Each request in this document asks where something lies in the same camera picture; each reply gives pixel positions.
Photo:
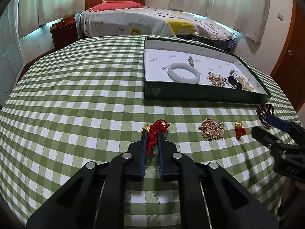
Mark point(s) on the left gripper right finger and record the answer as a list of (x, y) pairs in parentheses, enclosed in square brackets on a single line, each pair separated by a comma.
[(209, 196)]

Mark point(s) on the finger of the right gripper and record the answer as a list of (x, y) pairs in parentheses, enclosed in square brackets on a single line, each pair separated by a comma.
[(293, 129), (267, 139)]

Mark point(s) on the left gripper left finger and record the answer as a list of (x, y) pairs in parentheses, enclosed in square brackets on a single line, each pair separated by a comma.
[(94, 197)]

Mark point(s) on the small red knot gold charm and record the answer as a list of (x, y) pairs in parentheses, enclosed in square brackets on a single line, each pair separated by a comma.
[(239, 130)]

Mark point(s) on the black cord pendant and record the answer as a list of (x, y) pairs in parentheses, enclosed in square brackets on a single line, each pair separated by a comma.
[(232, 82)]

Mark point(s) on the pearl cluster brooch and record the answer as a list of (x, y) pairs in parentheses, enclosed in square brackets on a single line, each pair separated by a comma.
[(218, 81)]

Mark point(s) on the red tassel gold charm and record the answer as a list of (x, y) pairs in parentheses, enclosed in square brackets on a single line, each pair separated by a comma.
[(152, 134)]

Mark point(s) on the pale jade bangle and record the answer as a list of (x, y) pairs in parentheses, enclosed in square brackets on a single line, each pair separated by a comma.
[(183, 73)]

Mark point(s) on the silver crystal brooch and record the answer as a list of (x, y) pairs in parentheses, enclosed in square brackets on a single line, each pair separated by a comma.
[(191, 62)]

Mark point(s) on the green jewelry box tray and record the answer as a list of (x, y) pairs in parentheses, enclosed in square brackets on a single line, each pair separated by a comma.
[(160, 53)]

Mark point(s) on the brown wooden door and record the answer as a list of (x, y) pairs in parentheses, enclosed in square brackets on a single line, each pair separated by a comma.
[(289, 69)]

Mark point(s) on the green checkered tablecloth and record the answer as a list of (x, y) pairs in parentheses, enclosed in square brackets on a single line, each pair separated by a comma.
[(86, 102)]

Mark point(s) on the right window curtain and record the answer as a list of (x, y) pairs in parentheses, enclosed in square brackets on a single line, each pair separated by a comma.
[(248, 17)]

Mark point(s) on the window curtain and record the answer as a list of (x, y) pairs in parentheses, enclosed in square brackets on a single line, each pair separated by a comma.
[(248, 17), (33, 14)]

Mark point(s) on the glass wardrobe door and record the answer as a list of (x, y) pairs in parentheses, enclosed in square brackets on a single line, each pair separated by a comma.
[(12, 61)]

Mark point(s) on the dark wooden nightstand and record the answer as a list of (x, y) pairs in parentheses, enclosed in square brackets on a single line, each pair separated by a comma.
[(63, 34)]

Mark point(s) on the bed with patterned sheet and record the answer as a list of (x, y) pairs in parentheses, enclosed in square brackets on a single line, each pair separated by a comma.
[(152, 21)]

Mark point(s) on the red box on nightstand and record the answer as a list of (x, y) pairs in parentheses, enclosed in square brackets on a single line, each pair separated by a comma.
[(67, 19)]

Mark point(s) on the pink pillow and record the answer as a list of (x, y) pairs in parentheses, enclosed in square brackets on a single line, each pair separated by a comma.
[(115, 6)]

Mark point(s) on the orange patterned cushion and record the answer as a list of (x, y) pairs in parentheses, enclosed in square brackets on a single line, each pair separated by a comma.
[(113, 1)]

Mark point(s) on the left window curtain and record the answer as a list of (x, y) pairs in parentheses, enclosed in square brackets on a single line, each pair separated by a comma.
[(33, 14)]

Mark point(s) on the wall light switch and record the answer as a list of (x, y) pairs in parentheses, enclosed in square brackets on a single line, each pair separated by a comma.
[(280, 17)]

